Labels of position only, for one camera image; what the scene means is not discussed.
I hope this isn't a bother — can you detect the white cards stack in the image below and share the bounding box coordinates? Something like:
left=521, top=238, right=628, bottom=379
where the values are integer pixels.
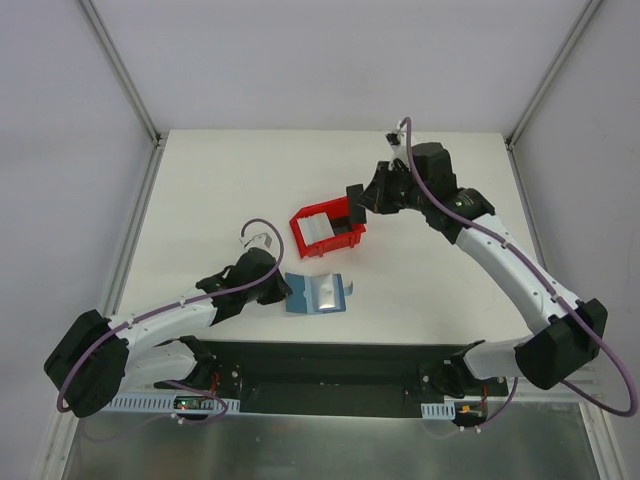
left=297, top=213, right=334, bottom=245

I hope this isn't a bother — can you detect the red plastic bin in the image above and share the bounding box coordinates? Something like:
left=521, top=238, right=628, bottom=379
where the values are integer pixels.
left=289, top=196, right=366, bottom=259

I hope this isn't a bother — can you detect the blue card holder wallet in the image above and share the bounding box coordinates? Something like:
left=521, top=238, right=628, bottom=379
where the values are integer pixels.
left=285, top=272, right=354, bottom=315

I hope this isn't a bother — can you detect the aluminium rail profile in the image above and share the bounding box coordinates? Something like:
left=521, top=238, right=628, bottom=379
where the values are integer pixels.
left=514, top=367, right=604, bottom=403

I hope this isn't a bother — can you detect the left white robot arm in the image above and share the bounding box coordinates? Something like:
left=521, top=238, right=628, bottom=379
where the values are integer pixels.
left=44, top=247, right=292, bottom=418

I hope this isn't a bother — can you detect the left aluminium frame post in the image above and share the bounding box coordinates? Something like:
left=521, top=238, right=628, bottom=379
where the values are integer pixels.
left=76, top=0, right=162, bottom=147

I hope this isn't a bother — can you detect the aluminium frame post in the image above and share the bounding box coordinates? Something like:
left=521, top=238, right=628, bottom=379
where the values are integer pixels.
left=505, top=0, right=606, bottom=151
left=76, top=0, right=162, bottom=147

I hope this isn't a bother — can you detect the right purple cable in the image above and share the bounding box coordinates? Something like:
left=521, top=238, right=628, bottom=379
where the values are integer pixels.
left=404, top=117, right=637, bottom=416

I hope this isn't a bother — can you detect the right white cable duct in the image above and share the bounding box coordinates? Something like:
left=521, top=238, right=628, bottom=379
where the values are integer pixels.
left=420, top=401, right=456, bottom=421

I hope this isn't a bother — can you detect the purple cable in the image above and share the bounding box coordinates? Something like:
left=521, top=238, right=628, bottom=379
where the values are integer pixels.
left=55, top=218, right=286, bottom=412
left=404, top=117, right=637, bottom=416

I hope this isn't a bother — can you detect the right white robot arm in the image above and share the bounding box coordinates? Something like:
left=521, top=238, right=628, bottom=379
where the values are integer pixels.
left=347, top=135, right=608, bottom=397

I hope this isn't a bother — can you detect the black credit card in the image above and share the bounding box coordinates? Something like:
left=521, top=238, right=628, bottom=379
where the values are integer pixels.
left=330, top=217, right=352, bottom=236

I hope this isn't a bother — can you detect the left white cable duct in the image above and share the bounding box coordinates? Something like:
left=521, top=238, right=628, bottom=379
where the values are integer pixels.
left=102, top=393, right=240, bottom=415

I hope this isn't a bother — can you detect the right aluminium frame post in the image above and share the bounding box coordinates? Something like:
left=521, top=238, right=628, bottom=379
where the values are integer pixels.
left=505, top=0, right=606, bottom=151

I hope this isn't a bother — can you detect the white cable duct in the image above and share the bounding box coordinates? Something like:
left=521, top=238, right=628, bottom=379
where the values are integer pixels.
left=420, top=401, right=456, bottom=421
left=102, top=393, right=240, bottom=415

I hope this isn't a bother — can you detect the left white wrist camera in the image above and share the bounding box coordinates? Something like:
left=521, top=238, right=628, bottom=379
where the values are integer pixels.
left=240, top=232, right=273, bottom=252

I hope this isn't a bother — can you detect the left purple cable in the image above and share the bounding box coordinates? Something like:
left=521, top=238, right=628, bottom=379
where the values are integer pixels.
left=55, top=218, right=286, bottom=412

